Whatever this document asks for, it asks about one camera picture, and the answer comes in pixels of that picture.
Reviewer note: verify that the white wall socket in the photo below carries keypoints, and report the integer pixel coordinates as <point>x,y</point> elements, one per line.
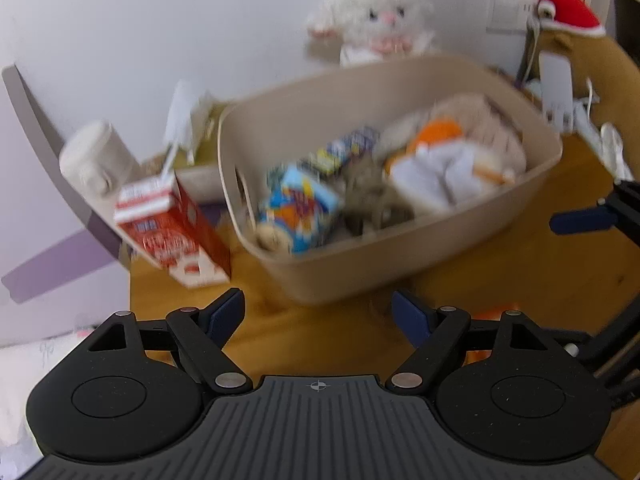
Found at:
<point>509,16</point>

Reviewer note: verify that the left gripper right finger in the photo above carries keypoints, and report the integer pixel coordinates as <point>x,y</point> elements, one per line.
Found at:
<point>438,337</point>

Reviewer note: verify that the colourful cartoon snack pack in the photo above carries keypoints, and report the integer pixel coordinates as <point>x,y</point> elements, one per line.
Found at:
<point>298,214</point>

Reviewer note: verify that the blue white checkered cloth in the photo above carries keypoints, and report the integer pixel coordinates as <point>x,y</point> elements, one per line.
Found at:
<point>436,178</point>

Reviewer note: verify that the lavender headboard panel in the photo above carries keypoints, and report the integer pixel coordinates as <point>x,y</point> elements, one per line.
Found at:
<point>60,269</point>

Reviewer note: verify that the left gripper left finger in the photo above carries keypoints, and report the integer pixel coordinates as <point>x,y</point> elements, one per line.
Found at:
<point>199,337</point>

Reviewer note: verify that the beige plastic storage bin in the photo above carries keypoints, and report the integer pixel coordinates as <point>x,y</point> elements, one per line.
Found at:
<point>286,123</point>

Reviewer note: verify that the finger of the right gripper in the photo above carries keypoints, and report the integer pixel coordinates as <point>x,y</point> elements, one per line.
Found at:
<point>586,220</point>
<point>612,355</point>

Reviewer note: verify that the brown plush with red hat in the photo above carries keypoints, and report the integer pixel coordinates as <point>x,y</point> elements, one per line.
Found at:
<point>570,28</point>

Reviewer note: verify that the white plush lamb toy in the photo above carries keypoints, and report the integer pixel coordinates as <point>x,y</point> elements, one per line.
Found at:
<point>374,30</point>

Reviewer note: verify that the red white milk carton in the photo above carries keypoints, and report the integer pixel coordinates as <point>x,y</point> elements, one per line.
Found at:
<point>161,217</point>

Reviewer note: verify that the white tissue pack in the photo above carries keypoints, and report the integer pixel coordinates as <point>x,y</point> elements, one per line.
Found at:
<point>190,131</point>

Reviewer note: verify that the dark blue card box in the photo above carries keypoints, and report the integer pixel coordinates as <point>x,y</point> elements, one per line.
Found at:
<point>329,161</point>

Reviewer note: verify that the white phone stand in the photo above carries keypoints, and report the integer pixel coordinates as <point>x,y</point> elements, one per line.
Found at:
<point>556,91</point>

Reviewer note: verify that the light blue crumpled cloth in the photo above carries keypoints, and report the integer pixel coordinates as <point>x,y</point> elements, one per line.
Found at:
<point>605,142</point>

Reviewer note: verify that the beige fuzzy plush item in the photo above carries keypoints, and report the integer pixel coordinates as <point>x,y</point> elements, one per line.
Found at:
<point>481,122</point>

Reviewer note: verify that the orange snack packet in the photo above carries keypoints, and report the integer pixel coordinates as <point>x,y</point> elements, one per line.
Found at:
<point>483,332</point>

